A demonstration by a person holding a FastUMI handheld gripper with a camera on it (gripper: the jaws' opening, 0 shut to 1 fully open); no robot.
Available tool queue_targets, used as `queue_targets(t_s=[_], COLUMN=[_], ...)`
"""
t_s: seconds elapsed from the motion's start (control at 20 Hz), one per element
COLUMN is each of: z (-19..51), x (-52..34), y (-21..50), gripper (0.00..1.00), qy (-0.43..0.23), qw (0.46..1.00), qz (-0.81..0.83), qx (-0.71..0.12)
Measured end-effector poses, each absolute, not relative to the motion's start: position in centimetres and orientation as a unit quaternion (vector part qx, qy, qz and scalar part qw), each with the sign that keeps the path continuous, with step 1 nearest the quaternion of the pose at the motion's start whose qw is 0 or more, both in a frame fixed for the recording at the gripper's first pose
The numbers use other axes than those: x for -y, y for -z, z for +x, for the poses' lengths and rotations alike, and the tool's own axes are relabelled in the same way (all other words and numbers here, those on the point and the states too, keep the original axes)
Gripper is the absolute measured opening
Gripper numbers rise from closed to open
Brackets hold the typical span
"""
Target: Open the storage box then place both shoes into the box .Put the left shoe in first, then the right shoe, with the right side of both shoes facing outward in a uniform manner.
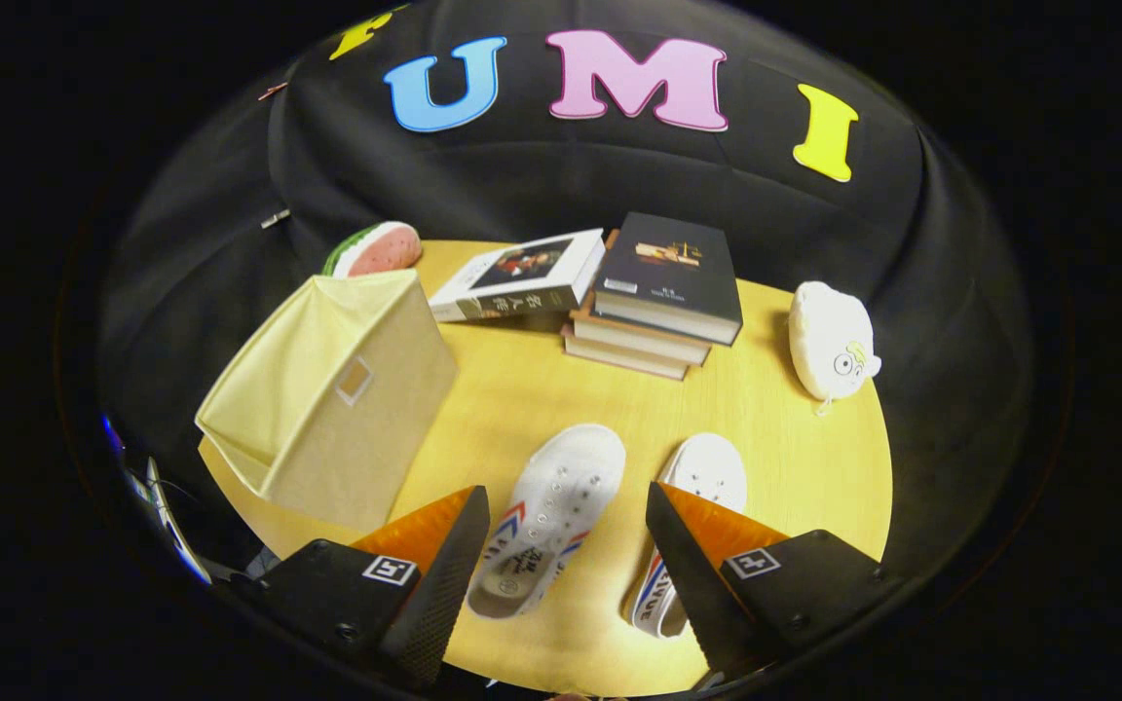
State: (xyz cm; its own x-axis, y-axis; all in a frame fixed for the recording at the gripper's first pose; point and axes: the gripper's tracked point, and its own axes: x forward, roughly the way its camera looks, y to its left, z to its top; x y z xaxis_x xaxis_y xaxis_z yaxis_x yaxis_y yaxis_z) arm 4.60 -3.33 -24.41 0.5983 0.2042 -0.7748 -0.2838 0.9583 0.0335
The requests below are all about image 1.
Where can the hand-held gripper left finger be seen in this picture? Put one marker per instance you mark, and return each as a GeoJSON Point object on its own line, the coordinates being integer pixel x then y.
{"type": "Point", "coordinates": [444, 584]}

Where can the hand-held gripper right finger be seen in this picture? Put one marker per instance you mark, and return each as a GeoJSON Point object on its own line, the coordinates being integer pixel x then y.
{"type": "Point", "coordinates": [692, 584]}

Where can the white canvas shoe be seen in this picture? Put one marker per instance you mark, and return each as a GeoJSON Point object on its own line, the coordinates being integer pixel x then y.
{"type": "Point", "coordinates": [551, 516]}
{"type": "Point", "coordinates": [712, 472]}

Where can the beige fabric storage box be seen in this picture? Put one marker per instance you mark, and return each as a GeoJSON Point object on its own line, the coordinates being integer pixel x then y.
{"type": "Point", "coordinates": [327, 389]}

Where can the brown cover book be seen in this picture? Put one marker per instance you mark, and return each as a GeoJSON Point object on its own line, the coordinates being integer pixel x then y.
{"type": "Point", "coordinates": [639, 336]}
{"type": "Point", "coordinates": [619, 355]}

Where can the white plush toy with face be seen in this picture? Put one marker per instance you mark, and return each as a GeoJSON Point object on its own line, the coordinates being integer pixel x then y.
{"type": "Point", "coordinates": [829, 341]}

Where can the black cover book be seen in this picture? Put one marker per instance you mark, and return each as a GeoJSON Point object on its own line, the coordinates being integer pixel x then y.
{"type": "Point", "coordinates": [668, 273]}

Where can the white portrait cover book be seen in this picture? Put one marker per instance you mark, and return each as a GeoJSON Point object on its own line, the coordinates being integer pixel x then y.
{"type": "Point", "coordinates": [522, 277]}

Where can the watermelon slice plush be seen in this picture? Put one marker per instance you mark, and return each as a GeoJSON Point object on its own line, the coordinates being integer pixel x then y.
{"type": "Point", "coordinates": [381, 248]}

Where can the silver clip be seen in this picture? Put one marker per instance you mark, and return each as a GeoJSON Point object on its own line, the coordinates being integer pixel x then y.
{"type": "Point", "coordinates": [276, 218]}

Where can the black backdrop cloth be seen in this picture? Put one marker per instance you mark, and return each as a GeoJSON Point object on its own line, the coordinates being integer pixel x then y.
{"type": "Point", "coordinates": [542, 185]}

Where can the copper clip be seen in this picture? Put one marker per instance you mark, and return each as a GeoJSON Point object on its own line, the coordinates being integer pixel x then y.
{"type": "Point", "coordinates": [272, 91]}

